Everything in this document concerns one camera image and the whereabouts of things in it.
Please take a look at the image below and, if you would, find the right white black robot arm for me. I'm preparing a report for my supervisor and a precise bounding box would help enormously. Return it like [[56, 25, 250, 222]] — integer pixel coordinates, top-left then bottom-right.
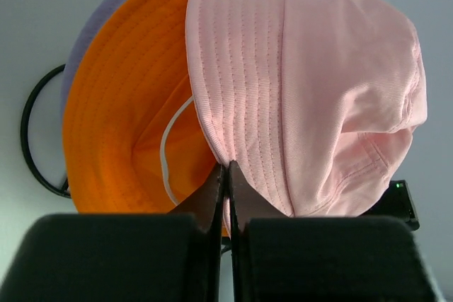
[[363, 180, 420, 231]]

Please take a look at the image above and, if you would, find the orange bucket hat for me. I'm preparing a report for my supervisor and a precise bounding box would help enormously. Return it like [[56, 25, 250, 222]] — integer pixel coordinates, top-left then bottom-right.
[[63, 0, 216, 213]]

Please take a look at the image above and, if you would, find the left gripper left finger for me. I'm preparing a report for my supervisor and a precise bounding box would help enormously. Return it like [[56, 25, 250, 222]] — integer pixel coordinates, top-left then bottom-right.
[[1, 165, 225, 301]]

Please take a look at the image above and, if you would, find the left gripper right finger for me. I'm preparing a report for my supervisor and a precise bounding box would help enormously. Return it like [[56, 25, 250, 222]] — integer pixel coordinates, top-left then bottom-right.
[[226, 162, 444, 301]]

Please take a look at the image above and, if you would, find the pink bucket hat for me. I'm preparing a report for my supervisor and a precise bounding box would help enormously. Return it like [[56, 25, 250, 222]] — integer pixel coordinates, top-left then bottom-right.
[[185, 0, 428, 216]]

